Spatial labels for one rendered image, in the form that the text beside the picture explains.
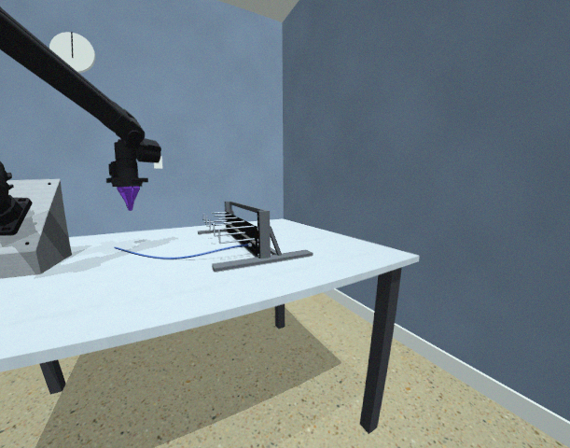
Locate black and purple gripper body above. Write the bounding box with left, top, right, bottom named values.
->
left=106, top=160, right=148, bottom=187

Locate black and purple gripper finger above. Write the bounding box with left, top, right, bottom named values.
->
left=131, top=187, right=140, bottom=208
left=117, top=187, right=132, bottom=211

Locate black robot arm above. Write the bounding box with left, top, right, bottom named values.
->
left=0, top=7, right=161, bottom=235

